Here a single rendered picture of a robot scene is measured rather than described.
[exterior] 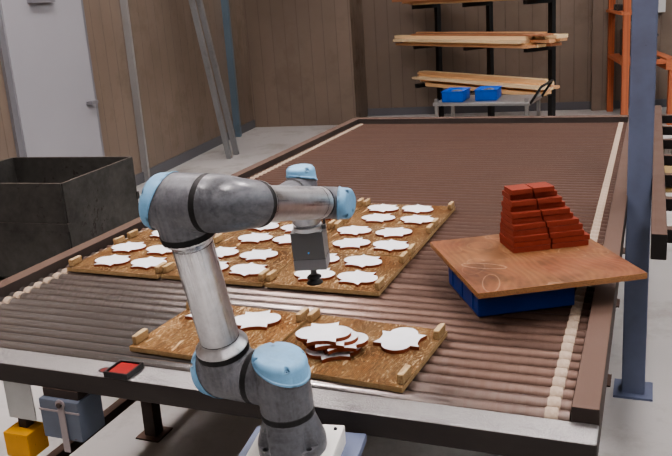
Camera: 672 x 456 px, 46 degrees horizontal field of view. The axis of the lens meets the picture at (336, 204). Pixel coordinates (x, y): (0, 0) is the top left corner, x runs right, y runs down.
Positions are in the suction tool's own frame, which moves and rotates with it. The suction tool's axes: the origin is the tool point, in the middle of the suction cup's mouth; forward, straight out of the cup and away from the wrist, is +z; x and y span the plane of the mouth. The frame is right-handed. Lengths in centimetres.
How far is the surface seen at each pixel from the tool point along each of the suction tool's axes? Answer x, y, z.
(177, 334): -9.8, 44.8, 19.1
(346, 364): 8.8, -7.5, 19.6
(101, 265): -71, 97, 21
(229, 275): -59, 43, 22
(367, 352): 1.7, -12.2, 20.2
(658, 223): -83, -105, 20
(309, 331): 0.9, 3.0, 13.9
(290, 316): -22.7, 13.9, 20.9
